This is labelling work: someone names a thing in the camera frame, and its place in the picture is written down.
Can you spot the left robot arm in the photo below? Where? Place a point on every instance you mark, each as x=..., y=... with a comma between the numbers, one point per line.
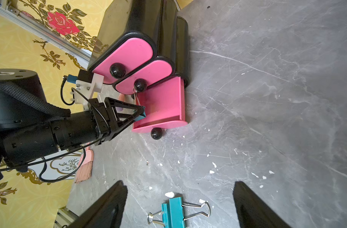
x=33, y=130

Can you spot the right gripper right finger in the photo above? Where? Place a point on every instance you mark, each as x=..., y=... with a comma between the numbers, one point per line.
x=252, y=211

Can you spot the teal binder clip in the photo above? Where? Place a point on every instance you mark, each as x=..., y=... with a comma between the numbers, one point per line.
x=177, y=215
x=136, y=99
x=165, y=221

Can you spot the black drawer cabinet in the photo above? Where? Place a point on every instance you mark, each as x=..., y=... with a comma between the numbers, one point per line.
x=156, y=22

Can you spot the pink drawer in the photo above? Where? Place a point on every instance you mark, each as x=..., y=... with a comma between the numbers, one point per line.
x=151, y=73
x=131, y=54
x=164, y=108

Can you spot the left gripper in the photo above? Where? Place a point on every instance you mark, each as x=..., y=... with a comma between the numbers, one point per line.
x=112, y=117

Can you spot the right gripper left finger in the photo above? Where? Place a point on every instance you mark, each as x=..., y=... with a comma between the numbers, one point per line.
x=107, y=211

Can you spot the pink hand broom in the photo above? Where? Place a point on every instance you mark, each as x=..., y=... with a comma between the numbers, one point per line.
x=84, y=171

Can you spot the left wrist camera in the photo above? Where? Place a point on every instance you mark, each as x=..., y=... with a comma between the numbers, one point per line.
x=86, y=84

